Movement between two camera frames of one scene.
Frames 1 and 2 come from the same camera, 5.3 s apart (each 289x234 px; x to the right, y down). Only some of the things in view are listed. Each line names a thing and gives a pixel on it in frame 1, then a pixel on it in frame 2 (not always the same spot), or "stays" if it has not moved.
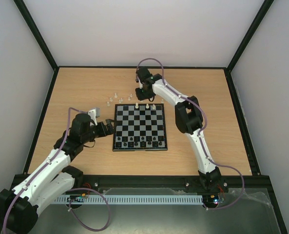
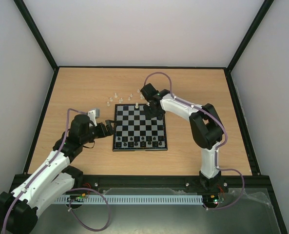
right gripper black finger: [141, 93] → [150, 111]
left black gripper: [104, 132] stays
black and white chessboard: [140, 127] stays
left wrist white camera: [93, 114] stays
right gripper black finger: [149, 95] → [157, 111]
